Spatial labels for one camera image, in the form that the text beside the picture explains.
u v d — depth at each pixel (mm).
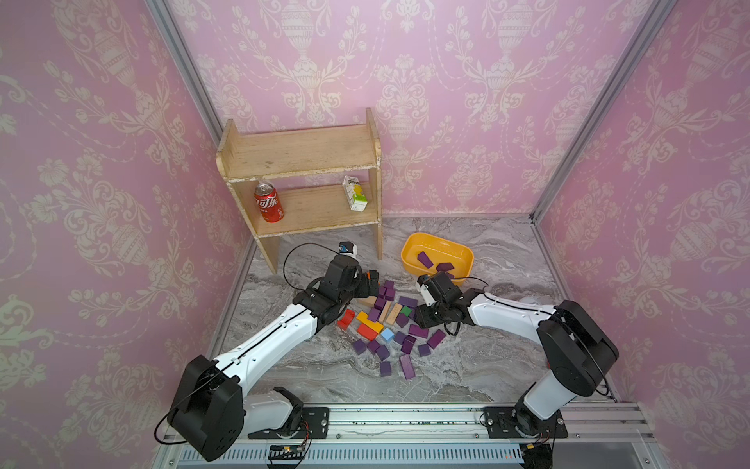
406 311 936
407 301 956
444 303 764
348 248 728
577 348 444
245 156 780
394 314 922
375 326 897
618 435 734
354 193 917
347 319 920
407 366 831
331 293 616
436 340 874
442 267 1054
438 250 1095
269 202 834
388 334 874
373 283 744
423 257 1060
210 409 397
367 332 894
